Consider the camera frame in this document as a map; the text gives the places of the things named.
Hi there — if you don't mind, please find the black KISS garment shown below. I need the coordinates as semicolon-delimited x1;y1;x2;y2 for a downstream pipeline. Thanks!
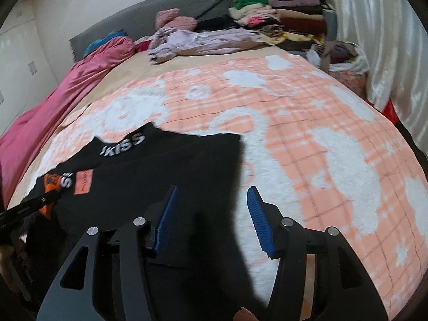
20;122;269;321

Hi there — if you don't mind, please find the bag of clothes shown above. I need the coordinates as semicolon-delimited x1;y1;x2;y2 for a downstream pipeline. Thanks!
306;41;371;99

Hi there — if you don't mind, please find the folded clothes pile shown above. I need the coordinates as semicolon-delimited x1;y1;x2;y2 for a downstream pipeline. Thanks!
195;0;335;53

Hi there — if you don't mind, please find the pink quilt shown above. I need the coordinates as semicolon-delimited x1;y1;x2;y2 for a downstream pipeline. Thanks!
1;36;135;207

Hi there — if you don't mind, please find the white wardrobe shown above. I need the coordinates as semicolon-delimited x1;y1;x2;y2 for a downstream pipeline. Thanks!
1;4;57;133

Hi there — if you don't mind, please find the orange white plaid blanket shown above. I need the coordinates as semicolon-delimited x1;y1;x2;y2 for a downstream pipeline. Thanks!
11;53;427;318

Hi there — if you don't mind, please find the beige bed sheet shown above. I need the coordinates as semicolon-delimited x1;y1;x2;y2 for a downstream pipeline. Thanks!
56;44;285;131

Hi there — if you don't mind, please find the dark red garment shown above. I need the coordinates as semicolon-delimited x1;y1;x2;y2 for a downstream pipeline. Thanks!
135;40;152;52

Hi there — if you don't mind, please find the blue cloth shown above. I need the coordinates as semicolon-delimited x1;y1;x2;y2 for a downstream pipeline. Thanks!
83;30;127;57

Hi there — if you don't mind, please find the lilac crumpled garment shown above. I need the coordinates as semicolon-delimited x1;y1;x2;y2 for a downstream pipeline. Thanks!
147;27;265;64

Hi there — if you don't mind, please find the pink knitted garment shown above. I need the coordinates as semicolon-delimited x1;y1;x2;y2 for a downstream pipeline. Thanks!
155;8;197;31

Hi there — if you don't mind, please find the grey headboard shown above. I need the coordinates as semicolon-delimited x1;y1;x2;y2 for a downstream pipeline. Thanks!
70;0;234;62

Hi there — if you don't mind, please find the white satin curtain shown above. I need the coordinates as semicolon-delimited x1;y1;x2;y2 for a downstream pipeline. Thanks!
328;0;427;151

